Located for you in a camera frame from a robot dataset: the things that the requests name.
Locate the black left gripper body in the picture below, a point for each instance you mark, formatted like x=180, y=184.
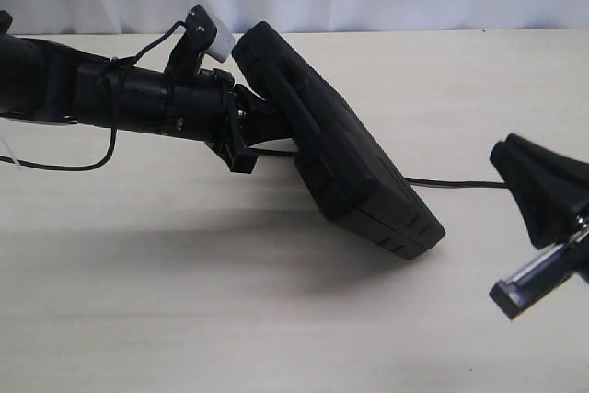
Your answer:
x=157, y=103

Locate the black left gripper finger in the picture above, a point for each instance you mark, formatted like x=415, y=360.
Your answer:
x=233, y=151
x=259, y=120

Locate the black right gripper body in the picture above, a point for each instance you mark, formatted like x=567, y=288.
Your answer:
x=553, y=266

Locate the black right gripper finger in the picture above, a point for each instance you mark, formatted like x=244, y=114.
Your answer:
x=519, y=173
x=565, y=181

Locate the black plastic carrying case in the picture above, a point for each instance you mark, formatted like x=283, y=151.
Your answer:
x=351, y=179

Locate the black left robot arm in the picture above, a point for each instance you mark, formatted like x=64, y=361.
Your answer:
x=46, y=82

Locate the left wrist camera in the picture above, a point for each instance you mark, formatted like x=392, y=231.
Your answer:
x=205, y=35

